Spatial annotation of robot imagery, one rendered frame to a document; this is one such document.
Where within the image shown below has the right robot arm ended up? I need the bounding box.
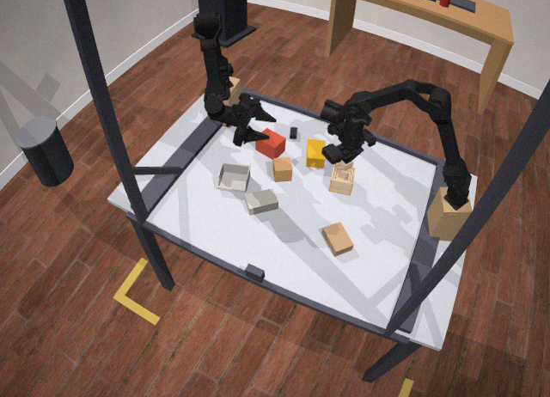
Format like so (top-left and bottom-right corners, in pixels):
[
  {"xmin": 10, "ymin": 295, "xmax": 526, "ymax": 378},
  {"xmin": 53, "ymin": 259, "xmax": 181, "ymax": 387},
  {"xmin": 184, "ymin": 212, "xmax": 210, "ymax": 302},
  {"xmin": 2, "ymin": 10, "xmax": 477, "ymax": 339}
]
[{"xmin": 321, "ymin": 79, "xmax": 472, "ymax": 211}]

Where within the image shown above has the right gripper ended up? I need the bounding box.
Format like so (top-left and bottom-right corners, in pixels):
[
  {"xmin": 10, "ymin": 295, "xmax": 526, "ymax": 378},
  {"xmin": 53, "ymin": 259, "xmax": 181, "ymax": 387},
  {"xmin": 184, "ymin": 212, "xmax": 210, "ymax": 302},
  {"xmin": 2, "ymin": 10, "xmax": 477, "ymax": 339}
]
[{"xmin": 321, "ymin": 127, "xmax": 376, "ymax": 165}]

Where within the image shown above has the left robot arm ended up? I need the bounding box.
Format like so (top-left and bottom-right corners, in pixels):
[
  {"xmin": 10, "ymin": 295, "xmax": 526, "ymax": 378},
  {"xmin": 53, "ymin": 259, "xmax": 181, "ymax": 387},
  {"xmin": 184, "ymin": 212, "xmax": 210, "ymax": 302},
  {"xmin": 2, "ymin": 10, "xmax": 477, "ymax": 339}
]
[{"xmin": 193, "ymin": 11, "xmax": 253, "ymax": 123}]

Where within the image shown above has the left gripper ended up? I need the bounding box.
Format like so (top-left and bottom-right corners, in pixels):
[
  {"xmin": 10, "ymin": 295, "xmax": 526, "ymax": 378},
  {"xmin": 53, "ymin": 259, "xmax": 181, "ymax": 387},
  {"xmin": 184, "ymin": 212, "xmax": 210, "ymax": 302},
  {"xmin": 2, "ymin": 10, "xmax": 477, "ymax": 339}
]
[{"xmin": 223, "ymin": 98, "xmax": 277, "ymax": 147}]

